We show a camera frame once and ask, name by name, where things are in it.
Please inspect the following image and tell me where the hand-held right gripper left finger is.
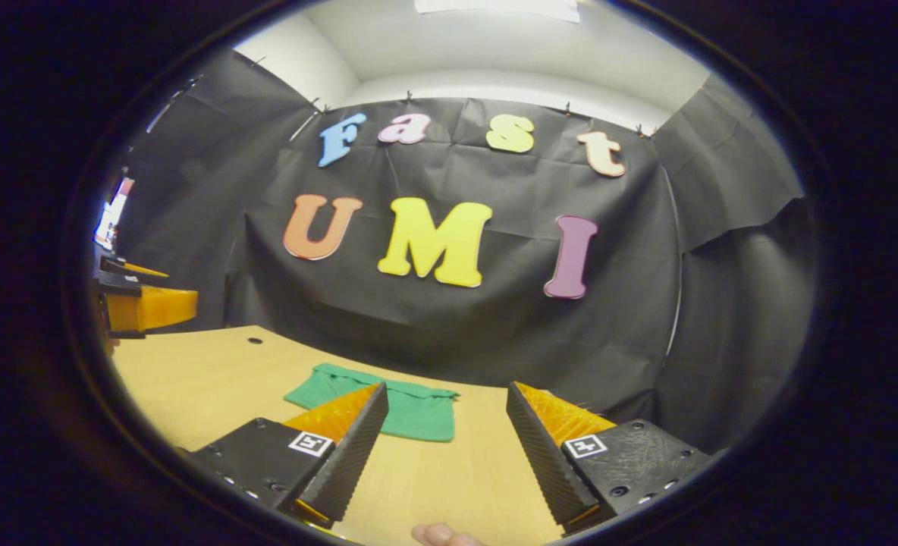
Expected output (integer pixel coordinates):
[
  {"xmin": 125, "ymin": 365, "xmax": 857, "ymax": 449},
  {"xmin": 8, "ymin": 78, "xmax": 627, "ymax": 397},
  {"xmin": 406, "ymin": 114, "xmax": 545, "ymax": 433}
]
[{"xmin": 188, "ymin": 381, "xmax": 391, "ymax": 544}]

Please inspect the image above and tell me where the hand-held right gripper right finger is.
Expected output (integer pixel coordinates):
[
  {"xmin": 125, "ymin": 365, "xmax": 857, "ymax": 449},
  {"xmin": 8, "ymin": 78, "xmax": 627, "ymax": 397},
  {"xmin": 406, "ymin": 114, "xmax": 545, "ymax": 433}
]
[{"xmin": 506, "ymin": 381, "xmax": 716, "ymax": 532}]

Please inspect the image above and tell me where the black backdrop cloth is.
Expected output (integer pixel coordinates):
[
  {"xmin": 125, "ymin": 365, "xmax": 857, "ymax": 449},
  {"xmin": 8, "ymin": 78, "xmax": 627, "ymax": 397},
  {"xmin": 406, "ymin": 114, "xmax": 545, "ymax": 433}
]
[{"xmin": 111, "ymin": 49, "xmax": 818, "ymax": 456}]

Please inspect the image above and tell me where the white ceiling light panel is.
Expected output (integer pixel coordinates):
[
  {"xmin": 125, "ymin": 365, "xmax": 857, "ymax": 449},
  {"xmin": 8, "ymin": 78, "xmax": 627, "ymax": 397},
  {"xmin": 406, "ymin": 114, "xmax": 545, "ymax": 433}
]
[{"xmin": 414, "ymin": 0, "xmax": 582, "ymax": 24}]

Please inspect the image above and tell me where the green T-shirt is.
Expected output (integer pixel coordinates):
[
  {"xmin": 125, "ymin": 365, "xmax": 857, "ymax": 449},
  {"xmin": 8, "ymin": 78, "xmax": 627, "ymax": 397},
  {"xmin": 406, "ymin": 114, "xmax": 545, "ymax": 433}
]
[{"xmin": 283, "ymin": 362, "xmax": 460, "ymax": 443}]

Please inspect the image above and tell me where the bright monitor screen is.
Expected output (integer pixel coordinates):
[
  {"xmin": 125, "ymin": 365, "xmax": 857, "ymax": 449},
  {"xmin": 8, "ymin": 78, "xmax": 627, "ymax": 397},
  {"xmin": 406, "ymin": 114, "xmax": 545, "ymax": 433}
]
[{"xmin": 94, "ymin": 176, "xmax": 136, "ymax": 251}]

